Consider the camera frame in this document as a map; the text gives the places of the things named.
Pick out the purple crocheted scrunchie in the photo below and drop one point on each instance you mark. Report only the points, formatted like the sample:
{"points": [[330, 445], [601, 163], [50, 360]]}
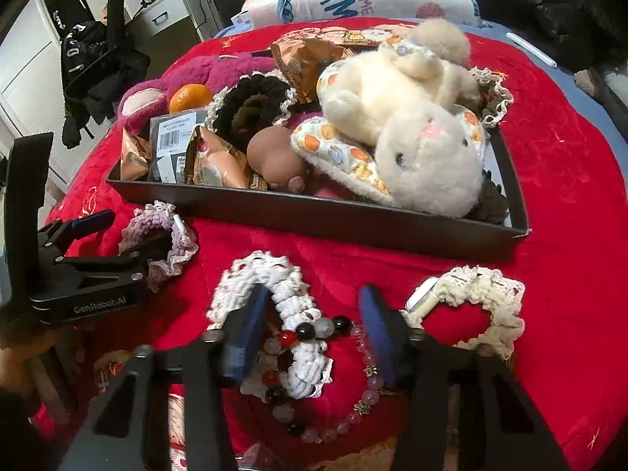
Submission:
{"points": [[147, 218]]}

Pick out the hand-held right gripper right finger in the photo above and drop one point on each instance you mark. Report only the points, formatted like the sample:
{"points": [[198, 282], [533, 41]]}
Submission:
{"points": [[380, 338]]}

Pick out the black printed jacket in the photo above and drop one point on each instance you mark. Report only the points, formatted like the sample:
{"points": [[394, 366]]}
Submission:
{"points": [[98, 68]]}

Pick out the black computer tower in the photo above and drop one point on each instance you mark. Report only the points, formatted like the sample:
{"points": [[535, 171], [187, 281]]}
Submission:
{"points": [[225, 0]]}

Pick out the brown squishy ball toy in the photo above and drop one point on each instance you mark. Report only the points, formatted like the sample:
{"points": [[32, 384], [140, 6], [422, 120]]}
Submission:
{"points": [[274, 152]]}

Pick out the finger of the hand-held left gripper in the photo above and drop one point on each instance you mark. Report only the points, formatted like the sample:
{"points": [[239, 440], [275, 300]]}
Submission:
{"points": [[93, 221], [132, 262]]}

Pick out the white crocheted scrunchie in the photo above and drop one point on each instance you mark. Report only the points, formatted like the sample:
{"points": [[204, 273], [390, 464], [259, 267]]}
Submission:
{"points": [[294, 299]]}

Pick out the cream lace scrunchie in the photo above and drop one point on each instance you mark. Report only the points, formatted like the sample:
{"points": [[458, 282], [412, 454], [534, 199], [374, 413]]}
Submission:
{"points": [[490, 294]]}

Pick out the white cartoon printed pillow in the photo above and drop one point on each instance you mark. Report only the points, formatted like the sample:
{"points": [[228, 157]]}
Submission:
{"points": [[343, 0]]}

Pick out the beige plush toy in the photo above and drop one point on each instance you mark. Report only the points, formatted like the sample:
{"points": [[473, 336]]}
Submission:
{"points": [[27, 363]]}

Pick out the black packet with white label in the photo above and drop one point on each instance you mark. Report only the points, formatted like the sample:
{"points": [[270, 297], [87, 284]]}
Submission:
{"points": [[171, 132]]}

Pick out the magenta plush toy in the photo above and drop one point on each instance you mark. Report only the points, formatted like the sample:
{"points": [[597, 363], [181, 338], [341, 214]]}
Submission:
{"points": [[221, 66]]}

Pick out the white pen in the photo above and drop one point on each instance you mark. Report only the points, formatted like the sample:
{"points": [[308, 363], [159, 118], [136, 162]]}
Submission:
{"points": [[530, 49]]}

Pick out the white desk with drawer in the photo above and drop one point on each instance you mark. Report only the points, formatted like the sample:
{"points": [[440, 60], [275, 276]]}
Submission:
{"points": [[162, 14]]}

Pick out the small pale packet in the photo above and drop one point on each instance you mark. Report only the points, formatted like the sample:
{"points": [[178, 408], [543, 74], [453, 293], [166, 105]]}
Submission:
{"points": [[243, 19]]}

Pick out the orange tangerine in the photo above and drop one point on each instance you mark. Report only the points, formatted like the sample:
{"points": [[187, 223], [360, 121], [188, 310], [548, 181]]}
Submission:
{"points": [[191, 98]]}

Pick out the white rabbit plush toy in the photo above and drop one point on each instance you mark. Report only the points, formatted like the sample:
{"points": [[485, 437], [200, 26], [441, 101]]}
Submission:
{"points": [[422, 157]]}

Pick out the black rectangular tray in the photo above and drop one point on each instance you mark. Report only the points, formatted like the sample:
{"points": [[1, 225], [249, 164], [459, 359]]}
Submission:
{"points": [[294, 211]]}

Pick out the white cabinet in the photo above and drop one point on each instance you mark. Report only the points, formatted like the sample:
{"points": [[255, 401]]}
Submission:
{"points": [[24, 83]]}

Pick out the dark brown scrunchie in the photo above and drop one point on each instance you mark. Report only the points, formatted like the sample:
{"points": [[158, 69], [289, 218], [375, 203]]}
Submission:
{"points": [[490, 201]]}

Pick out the white smartwatch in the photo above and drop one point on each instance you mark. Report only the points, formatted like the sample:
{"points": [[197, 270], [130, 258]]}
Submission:
{"points": [[421, 297]]}

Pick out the black scrunchie with white lace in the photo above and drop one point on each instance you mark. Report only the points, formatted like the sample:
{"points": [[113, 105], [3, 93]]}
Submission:
{"points": [[255, 93]]}

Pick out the red printed blanket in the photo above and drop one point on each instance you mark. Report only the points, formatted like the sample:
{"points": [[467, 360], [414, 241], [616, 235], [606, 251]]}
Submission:
{"points": [[564, 235]]}

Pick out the copper snack packet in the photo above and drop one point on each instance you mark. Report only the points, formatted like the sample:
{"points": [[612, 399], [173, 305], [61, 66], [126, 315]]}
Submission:
{"points": [[135, 154], [299, 64], [216, 162]]}

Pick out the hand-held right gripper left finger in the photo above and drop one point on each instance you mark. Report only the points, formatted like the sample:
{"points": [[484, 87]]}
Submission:
{"points": [[245, 338]]}

